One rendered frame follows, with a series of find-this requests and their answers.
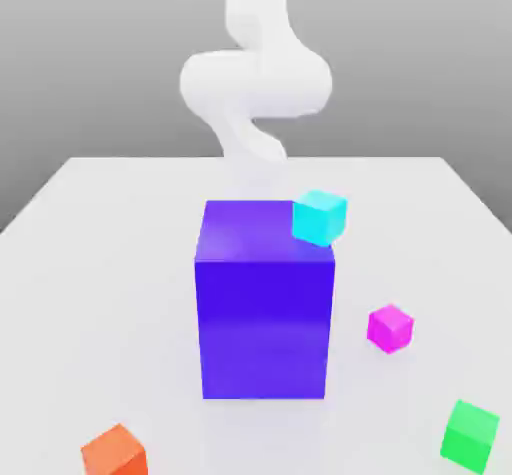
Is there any small green cube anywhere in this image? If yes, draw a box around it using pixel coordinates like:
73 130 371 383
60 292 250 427
439 399 501 475

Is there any large purple box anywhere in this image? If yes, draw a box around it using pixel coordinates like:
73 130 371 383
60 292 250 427
193 199 336 401

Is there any small cyan cube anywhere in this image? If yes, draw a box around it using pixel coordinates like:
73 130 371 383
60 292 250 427
291 189 349 248

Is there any small orange cube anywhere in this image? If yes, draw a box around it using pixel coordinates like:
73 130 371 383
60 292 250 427
80 422 150 475

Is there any small magenta cube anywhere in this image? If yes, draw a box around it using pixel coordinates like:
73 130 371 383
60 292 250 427
366 303 415 355

